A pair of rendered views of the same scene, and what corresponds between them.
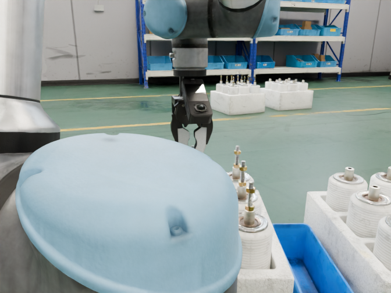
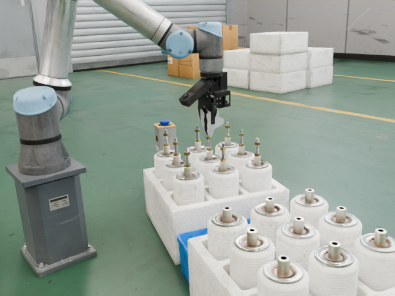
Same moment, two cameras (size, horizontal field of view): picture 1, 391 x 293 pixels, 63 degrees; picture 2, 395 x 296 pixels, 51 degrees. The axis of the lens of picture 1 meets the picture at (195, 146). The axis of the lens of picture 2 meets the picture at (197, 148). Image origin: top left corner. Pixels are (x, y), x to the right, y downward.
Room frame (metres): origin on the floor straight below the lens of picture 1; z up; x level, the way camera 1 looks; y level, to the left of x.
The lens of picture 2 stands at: (0.19, -1.24, 0.72)
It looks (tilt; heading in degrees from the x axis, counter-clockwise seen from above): 17 degrees down; 70
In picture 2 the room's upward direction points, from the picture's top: 2 degrees counter-clockwise
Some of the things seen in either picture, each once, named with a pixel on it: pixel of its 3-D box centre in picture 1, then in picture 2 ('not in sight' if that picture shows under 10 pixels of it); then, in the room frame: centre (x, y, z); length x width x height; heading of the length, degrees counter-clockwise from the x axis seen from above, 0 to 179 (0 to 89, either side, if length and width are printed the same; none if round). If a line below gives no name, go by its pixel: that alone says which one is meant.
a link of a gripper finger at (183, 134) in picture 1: (181, 143); (210, 121); (0.70, 0.03, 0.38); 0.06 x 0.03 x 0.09; 11
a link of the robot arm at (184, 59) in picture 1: (188, 59); (210, 65); (0.70, 0.01, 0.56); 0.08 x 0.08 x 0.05
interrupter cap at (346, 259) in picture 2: not in sight; (333, 256); (0.69, -0.65, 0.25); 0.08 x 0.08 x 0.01
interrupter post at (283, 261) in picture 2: not in sight; (283, 265); (0.57, -0.66, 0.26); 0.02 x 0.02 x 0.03
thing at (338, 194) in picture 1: (343, 208); (307, 232); (0.80, -0.41, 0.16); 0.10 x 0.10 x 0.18
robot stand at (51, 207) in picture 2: not in sight; (52, 211); (0.17, 0.03, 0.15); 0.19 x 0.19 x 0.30; 17
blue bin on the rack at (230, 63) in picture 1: (231, 61); not in sight; (5.70, -0.63, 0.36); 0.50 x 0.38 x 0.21; 18
